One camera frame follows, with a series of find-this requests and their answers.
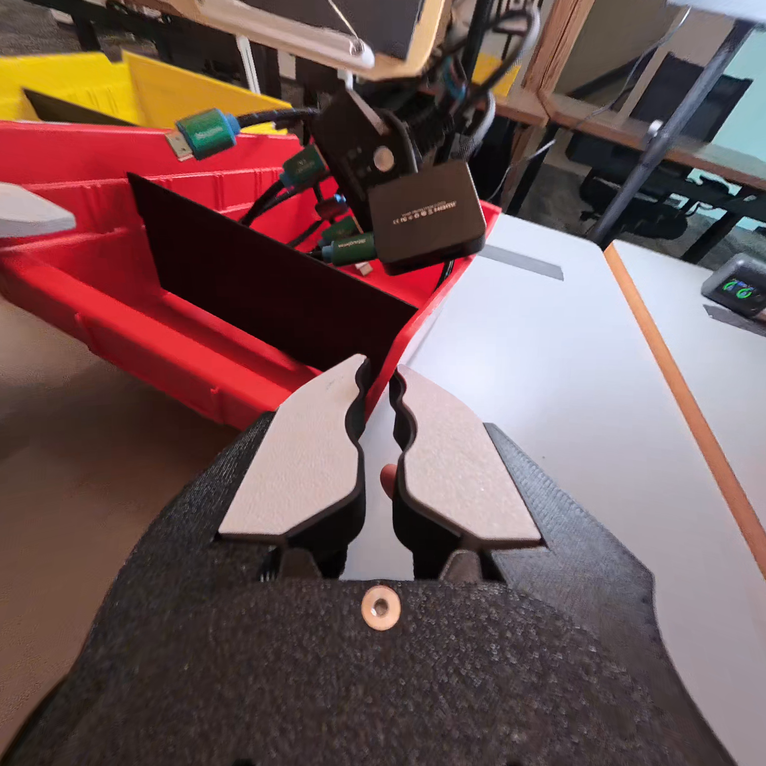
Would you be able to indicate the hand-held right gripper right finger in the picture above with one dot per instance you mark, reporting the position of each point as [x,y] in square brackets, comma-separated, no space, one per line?
[461,473]

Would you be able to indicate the person's right hand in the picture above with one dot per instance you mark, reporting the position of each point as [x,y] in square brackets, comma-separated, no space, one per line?
[388,479]

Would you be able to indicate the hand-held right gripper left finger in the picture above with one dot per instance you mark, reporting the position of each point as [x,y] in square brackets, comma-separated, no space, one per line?
[299,467]

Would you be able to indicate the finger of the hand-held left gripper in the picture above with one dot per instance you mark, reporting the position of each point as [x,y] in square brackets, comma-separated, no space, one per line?
[30,212]

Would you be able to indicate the small grey display device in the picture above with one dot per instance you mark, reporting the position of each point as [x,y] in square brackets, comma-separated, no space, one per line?
[736,290]

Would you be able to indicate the grey tape patch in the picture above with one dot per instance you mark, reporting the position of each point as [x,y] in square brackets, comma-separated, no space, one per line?
[520,262]

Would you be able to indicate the red plastic bin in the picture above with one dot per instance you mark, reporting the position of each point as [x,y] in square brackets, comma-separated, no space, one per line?
[90,281]

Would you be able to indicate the yellow plastic bin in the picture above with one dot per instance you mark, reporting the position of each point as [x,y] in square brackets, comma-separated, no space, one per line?
[179,90]

